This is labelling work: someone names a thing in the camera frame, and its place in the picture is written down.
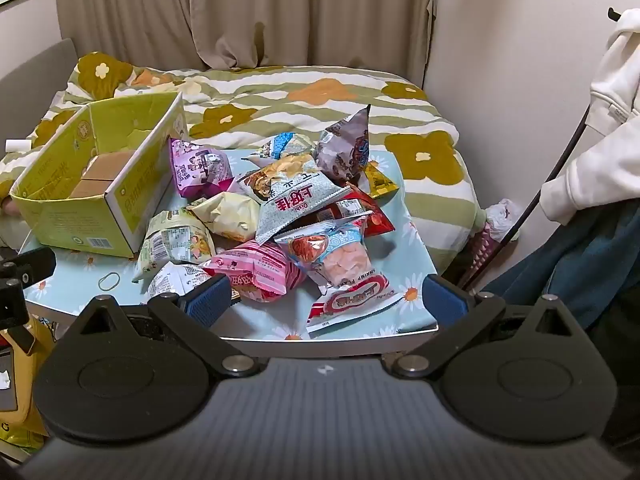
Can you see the white hooded sweatshirt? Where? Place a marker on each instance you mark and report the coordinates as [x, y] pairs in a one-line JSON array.
[[605, 135]]

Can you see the white plastic bag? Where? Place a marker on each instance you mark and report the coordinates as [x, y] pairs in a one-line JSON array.
[[502, 220]]

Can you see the pink patterned bin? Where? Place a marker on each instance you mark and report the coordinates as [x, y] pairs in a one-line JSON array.
[[480, 260]]

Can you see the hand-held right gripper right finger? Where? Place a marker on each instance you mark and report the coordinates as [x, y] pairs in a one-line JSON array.
[[442, 301]]

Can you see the yellow-green cardboard box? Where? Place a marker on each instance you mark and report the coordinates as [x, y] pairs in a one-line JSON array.
[[75, 220]]

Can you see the beige curtain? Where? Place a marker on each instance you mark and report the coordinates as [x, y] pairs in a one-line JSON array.
[[250, 10]]

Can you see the yellow rubber band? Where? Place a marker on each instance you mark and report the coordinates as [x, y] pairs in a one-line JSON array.
[[110, 282]]

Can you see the light blue floral tablecloth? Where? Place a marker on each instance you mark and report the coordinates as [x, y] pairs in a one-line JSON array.
[[400, 270]]

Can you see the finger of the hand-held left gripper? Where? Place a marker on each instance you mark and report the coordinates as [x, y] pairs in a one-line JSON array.
[[30, 266]]

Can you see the grey upholstered headboard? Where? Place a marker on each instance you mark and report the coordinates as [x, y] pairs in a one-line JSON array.
[[35, 65]]

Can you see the pink striped snack bag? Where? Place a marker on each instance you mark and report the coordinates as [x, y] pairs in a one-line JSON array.
[[260, 270]]

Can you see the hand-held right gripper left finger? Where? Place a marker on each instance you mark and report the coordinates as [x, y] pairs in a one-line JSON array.
[[210, 301]]

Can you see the green striped floral blanket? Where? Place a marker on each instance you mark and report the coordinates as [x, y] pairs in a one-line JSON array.
[[325, 110]]

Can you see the pile of snack packets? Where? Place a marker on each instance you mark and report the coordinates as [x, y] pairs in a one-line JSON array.
[[280, 200]]

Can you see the thin black pole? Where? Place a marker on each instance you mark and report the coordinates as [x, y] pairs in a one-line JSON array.
[[560, 160]]

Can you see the small white tube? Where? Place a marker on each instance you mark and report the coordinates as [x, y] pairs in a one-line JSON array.
[[17, 145]]

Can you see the red snack bag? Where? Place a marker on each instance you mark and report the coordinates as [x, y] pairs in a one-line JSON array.
[[372, 217]]

